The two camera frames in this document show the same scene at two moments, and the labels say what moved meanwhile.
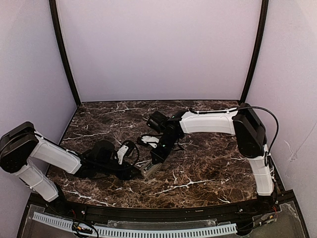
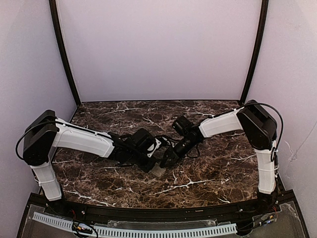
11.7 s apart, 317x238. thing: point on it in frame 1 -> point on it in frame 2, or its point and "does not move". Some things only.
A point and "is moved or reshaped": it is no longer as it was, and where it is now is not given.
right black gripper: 156,158 -> 172,154
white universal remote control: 146,170 is moved or reshaped
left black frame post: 57,27 does not move
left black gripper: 126,172 -> 147,163
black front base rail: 122,212 does not move
